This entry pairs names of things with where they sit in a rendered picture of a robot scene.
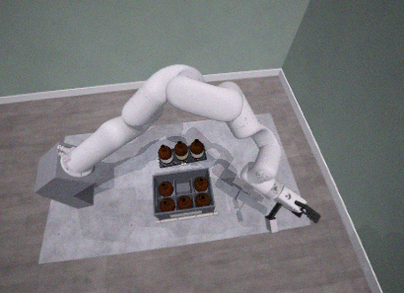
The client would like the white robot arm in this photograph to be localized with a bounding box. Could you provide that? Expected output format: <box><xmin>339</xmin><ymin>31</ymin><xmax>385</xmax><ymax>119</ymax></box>
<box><xmin>57</xmin><ymin>64</ymin><xmax>282</xmax><ymax>199</ymax></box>

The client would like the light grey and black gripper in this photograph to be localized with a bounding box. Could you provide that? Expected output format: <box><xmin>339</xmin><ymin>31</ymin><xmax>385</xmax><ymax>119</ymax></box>
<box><xmin>269</xmin><ymin>184</ymin><xmax>321</xmax><ymax>223</ymax></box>

